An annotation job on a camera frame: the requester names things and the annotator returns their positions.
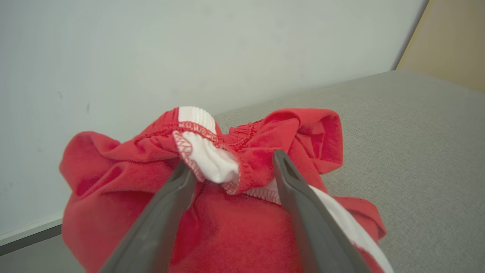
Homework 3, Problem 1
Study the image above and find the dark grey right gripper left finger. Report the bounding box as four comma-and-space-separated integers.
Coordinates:
99, 162, 197, 273

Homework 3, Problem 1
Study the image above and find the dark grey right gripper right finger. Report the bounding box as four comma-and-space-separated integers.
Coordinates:
272, 149, 372, 273

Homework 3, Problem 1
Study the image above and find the red garment with white trim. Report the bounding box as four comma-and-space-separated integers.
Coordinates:
59, 106, 395, 273

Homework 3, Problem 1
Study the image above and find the grey fabric sofa seat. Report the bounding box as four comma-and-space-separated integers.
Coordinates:
212, 70, 485, 273

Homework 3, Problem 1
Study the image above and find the white and grey baseboard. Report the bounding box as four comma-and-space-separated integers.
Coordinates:
0, 212, 63, 257

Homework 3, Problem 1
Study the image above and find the beige wooden panel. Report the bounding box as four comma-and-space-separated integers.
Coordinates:
396, 0, 485, 94

